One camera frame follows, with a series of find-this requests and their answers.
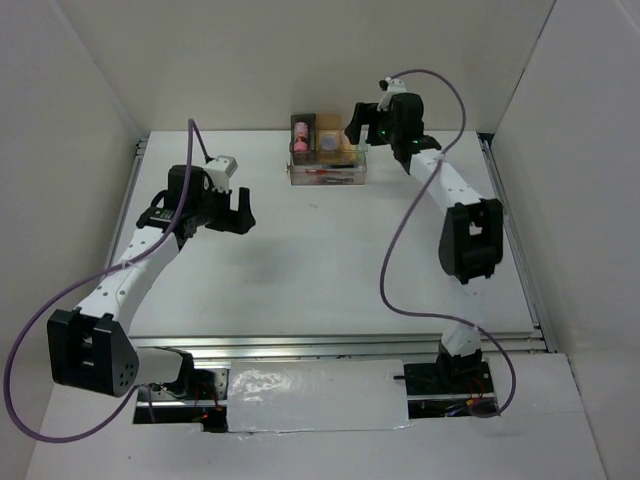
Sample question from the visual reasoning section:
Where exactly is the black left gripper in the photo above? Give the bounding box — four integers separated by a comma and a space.
191, 181, 256, 235

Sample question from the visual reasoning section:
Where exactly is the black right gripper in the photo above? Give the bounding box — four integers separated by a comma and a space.
345, 101, 402, 145

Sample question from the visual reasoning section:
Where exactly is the clear paper clip jar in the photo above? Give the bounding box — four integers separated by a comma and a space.
318, 130, 341, 151

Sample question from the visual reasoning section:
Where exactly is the blue ink pen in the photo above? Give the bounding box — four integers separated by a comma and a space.
319, 163, 357, 170

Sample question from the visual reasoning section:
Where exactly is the pink capped eraser tube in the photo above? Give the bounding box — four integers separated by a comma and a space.
292, 121, 309, 152

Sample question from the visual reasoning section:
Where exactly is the red gel pen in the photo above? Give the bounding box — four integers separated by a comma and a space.
304, 166, 354, 175

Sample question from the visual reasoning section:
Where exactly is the orange highlighter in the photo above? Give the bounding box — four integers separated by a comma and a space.
341, 131, 352, 151

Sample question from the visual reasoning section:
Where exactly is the yellow highlighter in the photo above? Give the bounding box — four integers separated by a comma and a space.
344, 134, 358, 151

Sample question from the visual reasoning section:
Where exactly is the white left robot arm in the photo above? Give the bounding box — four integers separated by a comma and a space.
47, 156, 256, 399

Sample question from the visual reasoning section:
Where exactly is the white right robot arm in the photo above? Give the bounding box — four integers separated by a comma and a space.
345, 93, 504, 392

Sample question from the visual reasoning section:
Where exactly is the clear stationery organizer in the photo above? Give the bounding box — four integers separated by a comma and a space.
287, 113, 368, 186

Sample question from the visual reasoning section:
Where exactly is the white foil front panel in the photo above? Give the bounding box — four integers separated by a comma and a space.
227, 360, 409, 433

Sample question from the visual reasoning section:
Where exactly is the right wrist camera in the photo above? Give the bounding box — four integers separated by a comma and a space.
377, 77, 407, 111

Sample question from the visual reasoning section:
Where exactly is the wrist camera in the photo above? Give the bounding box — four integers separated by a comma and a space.
377, 77, 407, 111
204, 155, 238, 193

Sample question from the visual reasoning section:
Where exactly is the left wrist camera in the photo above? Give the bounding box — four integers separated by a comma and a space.
204, 155, 238, 193

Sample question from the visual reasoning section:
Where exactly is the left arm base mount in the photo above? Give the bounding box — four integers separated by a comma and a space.
136, 366, 230, 417

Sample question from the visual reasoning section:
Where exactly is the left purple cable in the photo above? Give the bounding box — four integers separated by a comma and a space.
2, 118, 214, 444

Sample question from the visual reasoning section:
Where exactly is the aluminium table edge rail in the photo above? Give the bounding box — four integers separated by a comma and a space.
129, 327, 556, 362

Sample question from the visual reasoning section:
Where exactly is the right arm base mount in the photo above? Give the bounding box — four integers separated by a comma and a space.
393, 353, 498, 420

